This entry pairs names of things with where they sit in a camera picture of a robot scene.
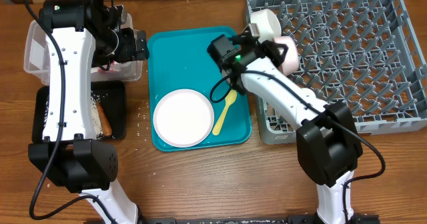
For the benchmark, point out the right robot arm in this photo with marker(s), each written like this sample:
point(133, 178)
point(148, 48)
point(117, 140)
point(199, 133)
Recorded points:
point(328, 145)

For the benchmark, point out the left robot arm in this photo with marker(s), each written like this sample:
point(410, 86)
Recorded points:
point(82, 34)

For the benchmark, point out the teal serving tray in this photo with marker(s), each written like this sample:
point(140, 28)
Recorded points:
point(179, 60)

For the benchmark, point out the pile of white rice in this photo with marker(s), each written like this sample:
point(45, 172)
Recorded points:
point(96, 119)

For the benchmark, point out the yellow plastic spoon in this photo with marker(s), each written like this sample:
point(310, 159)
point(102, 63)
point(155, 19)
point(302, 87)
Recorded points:
point(229, 100)

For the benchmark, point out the grey dishwasher rack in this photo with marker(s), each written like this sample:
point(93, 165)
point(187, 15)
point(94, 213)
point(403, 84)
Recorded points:
point(363, 53)

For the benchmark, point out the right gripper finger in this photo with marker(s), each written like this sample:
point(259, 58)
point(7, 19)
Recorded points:
point(245, 38)
point(276, 52)

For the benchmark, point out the fried sausage stick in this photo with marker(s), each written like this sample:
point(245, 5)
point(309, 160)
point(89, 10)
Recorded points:
point(105, 126)

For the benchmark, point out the white bowl with food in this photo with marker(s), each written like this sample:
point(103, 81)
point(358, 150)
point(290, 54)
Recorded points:
point(268, 24)

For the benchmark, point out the black plastic tray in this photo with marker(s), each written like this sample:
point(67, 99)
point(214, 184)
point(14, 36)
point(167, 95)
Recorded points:
point(112, 98)

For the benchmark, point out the white paper cup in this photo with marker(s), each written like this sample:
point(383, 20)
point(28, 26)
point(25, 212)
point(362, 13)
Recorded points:
point(307, 94)

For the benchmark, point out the pink bowl with rice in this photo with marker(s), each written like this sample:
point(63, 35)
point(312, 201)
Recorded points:
point(291, 62)

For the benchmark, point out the white round plate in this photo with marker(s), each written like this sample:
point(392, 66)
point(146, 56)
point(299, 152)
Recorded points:
point(183, 118)

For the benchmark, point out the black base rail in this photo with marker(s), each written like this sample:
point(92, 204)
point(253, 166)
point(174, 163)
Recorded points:
point(293, 219)

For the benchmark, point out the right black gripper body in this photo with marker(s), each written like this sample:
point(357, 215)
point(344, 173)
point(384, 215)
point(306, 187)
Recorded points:
point(260, 52)

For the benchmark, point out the clear plastic bin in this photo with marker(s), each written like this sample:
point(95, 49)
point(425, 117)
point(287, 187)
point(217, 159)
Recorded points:
point(36, 61)

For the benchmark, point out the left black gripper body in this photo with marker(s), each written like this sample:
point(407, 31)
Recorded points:
point(126, 50)

